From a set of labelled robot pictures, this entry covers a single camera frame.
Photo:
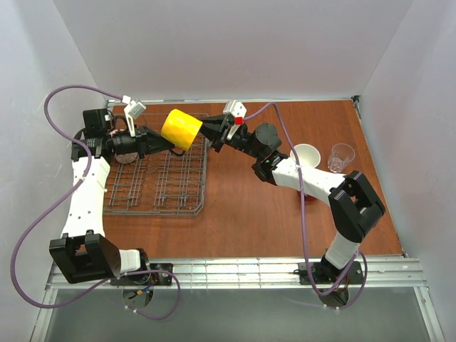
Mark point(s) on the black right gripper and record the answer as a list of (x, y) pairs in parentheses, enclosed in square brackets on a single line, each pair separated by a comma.
[(222, 129)]

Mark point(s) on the pink ghost pattern cup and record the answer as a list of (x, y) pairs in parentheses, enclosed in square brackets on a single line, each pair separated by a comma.
[(126, 159)]

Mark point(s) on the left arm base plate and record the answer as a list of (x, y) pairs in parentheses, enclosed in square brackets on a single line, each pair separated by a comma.
[(143, 280)]

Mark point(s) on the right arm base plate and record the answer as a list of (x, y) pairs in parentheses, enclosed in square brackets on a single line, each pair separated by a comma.
[(324, 273)]

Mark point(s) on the clear glass cup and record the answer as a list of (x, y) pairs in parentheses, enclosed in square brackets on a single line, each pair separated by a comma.
[(340, 157)]

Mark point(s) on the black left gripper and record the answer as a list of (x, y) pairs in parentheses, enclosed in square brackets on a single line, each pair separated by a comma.
[(143, 141)]

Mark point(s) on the red floral mug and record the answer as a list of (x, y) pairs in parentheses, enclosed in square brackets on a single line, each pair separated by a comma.
[(305, 155)]

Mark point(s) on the yellow cup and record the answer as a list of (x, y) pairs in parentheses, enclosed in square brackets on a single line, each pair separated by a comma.
[(180, 129)]

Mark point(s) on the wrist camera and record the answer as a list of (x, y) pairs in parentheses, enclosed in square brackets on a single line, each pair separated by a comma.
[(236, 110), (132, 110)]

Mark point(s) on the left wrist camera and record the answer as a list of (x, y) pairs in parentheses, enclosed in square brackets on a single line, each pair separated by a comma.
[(132, 110)]

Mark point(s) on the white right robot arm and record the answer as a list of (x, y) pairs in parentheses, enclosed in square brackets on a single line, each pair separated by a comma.
[(355, 206)]

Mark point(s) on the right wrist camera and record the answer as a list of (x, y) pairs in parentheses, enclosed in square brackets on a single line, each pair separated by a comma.
[(236, 110)]

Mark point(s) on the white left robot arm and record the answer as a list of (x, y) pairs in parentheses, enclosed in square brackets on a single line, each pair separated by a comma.
[(83, 253)]

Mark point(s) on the grey wire dish rack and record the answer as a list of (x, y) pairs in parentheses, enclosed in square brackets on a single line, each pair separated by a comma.
[(159, 185)]

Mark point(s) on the aluminium mounting rail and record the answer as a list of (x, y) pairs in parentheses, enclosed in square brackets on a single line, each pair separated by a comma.
[(278, 273)]

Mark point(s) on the plain red mug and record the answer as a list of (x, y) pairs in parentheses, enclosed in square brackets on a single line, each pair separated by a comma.
[(307, 198)]

